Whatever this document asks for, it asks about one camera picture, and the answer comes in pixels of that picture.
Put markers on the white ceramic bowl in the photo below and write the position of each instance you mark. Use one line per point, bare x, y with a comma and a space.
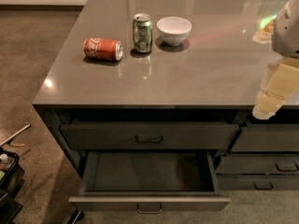
173, 30

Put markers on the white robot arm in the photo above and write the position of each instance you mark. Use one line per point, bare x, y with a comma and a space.
282, 32

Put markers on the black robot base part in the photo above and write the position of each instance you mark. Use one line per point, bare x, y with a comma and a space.
77, 216

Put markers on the metal rod on floor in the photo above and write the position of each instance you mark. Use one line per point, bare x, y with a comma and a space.
24, 128

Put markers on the black cart with items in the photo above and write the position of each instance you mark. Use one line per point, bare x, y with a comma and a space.
10, 184

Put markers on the grey drawer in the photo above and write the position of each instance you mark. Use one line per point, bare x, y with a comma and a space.
149, 135
267, 137
247, 165
258, 182
149, 182

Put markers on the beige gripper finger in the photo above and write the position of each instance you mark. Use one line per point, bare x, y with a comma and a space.
280, 81

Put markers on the grey counter cabinet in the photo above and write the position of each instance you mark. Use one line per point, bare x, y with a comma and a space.
212, 76

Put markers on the red cola can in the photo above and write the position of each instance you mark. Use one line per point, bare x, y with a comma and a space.
103, 49

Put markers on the green soda can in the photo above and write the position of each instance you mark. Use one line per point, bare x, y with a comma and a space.
142, 32

